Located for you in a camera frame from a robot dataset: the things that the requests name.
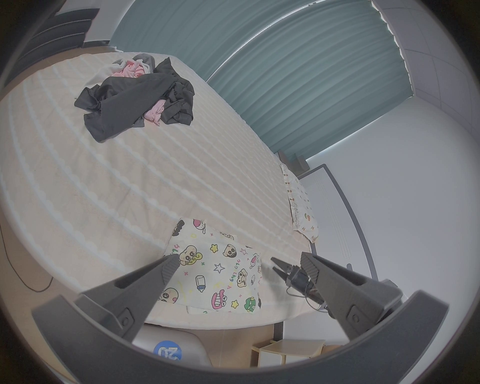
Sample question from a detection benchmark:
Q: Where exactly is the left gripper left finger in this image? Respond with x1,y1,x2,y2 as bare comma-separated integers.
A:
74,254,181,343

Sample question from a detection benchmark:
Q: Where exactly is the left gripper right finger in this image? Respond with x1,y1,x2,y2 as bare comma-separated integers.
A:
301,252,404,337

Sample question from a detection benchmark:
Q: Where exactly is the white printed pyjama top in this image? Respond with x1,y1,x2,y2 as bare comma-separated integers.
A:
159,218,262,316

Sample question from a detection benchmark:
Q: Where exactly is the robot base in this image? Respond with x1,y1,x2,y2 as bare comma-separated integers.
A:
132,322,213,367

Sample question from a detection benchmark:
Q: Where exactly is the pile of clothes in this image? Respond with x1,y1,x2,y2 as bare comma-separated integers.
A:
74,53,196,143

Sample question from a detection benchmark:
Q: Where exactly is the white printed pillow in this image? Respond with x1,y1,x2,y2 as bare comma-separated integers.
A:
280,163,320,244

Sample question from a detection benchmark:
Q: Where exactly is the pale wooden small table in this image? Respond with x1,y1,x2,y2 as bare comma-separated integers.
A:
250,339,327,369

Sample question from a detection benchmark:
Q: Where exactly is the grey bedside table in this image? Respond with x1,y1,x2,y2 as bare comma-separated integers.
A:
277,150,309,176

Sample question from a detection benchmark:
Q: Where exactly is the bed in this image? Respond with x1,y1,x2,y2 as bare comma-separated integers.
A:
0,50,379,328

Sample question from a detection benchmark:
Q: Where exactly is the blue-green curtain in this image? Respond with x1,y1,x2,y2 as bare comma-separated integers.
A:
205,0,414,161
109,0,313,82

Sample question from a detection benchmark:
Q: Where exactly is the black chest of drawers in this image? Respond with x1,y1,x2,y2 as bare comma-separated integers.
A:
0,7,101,84

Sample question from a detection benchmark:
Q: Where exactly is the black cable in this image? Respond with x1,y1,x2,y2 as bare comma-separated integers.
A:
0,224,54,293

